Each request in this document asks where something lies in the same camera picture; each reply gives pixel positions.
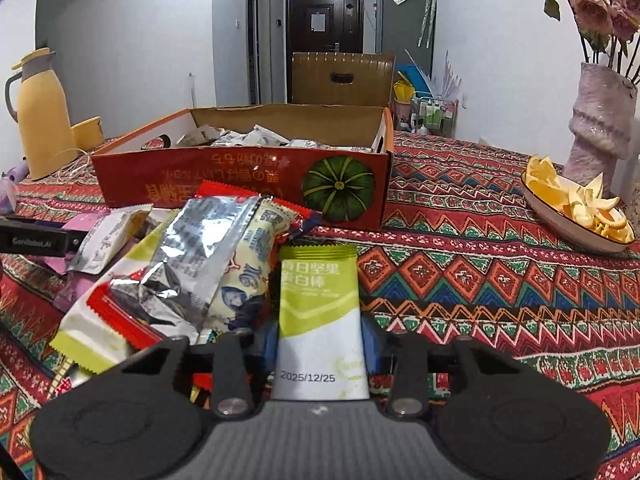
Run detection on brown cardboard box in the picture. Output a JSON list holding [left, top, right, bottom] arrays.
[[290, 52, 395, 107]]

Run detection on yellow thermos jug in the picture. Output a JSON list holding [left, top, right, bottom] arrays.
[[4, 48, 79, 180]]

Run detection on red cardboard tray box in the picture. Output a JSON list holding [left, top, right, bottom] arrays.
[[91, 104, 394, 230]]

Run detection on silver milk candy bag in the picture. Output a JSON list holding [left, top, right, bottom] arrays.
[[88, 181, 322, 349]]

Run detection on pink snack packet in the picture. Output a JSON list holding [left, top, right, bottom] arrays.
[[43, 211, 134, 313]]

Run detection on white grey snack packet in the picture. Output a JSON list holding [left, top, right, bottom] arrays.
[[67, 204, 152, 275]]

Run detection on purple tissue pack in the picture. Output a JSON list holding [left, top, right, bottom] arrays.
[[0, 177, 17, 216]]

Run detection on green nut bar packet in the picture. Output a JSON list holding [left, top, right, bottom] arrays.
[[272, 245, 370, 401]]

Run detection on dark entrance door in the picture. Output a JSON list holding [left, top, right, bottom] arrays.
[[285, 0, 363, 100]]

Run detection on dried pink roses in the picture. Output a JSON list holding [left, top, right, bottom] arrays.
[[544, 0, 639, 88]]

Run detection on patterned red tablecloth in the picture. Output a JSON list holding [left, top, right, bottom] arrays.
[[1, 132, 639, 479]]

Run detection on grey refrigerator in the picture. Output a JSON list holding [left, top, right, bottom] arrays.
[[375, 0, 437, 75]]

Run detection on pink textured vase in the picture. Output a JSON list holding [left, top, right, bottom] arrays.
[[563, 63, 638, 196]]

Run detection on bowl of orange peels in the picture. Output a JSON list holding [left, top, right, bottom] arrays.
[[521, 155, 636, 255]]

